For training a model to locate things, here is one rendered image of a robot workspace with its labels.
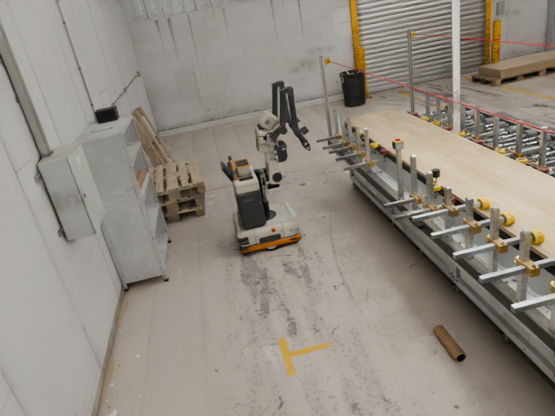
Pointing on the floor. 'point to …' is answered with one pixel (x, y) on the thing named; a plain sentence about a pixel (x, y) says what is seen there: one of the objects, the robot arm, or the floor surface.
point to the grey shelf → (126, 200)
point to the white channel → (456, 64)
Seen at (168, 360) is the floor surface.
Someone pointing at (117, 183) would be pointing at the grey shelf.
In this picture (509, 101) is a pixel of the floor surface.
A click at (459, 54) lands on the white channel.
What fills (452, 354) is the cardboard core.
